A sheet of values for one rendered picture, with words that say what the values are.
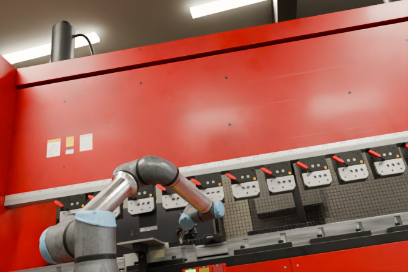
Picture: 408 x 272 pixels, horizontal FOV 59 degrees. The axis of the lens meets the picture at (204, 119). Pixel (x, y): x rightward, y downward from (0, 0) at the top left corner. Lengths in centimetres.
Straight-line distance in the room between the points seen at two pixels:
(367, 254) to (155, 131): 132
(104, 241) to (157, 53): 163
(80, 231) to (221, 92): 143
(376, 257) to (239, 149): 88
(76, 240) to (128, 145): 120
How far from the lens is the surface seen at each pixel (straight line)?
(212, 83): 232
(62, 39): 294
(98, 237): 110
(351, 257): 196
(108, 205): 134
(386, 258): 200
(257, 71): 235
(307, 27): 255
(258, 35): 249
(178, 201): 207
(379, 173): 219
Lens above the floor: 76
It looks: 25 degrees up
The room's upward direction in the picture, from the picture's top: 8 degrees counter-clockwise
